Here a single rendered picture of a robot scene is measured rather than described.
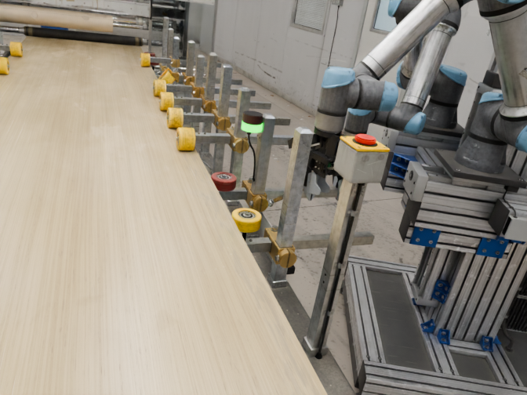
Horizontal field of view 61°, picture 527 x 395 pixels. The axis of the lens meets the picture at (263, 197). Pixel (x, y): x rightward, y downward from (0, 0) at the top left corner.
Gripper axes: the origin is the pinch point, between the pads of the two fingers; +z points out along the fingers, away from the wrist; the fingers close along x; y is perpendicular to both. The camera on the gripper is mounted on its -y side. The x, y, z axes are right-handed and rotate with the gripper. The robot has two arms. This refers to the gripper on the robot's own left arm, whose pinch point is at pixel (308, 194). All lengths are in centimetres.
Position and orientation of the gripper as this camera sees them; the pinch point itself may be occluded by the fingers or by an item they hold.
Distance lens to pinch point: 125.2
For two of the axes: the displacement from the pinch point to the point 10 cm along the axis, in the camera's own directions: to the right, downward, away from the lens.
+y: 6.2, 4.1, -6.7
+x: 7.7, -1.7, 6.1
